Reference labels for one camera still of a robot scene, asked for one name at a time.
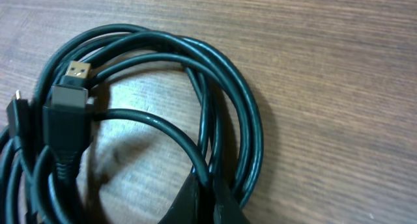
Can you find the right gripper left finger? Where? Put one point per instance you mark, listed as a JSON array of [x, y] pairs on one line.
[[184, 209]]

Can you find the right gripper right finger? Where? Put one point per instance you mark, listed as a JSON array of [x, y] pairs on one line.
[[226, 208]]

